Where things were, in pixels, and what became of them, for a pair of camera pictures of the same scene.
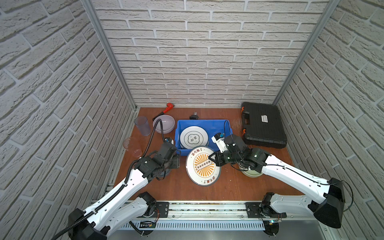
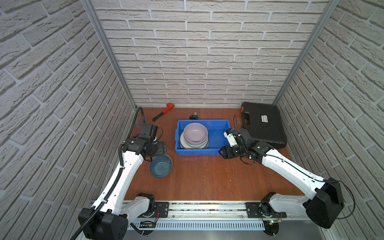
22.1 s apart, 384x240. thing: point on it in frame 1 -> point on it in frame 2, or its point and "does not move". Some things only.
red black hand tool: [169, 106] does not move
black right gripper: [218, 160] -> [227, 153]
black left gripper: [178, 157] -> [163, 147]
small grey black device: [194, 116] does not move
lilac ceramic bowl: [168, 123] -> [195, 133]
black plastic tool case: [262, 125] does not move
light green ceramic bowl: [247, 172] -> [187, 146]
